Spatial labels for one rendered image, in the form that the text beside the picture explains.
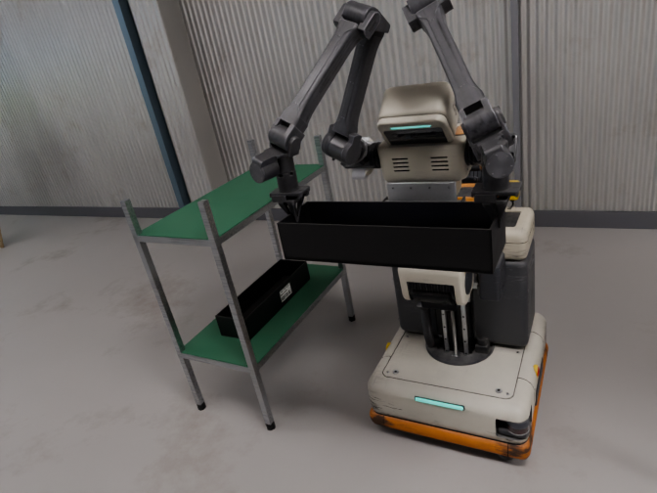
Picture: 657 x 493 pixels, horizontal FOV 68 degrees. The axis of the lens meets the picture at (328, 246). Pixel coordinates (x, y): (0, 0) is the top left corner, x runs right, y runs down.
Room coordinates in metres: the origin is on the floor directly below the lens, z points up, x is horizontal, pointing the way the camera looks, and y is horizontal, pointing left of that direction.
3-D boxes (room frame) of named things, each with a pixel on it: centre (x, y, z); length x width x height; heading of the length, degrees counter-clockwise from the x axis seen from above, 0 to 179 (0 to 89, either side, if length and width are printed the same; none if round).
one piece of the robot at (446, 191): (1.43, -0.31, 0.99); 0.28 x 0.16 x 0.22; 58
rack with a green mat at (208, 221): (2.19, 0.36, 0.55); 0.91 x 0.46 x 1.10; 148
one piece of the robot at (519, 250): (1.76, -0.51, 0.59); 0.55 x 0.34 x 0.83; 58
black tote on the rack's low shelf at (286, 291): (2.19, 0.36, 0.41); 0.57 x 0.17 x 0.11; 148
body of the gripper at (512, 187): (1.04, -0.40, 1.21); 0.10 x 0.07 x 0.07; 58
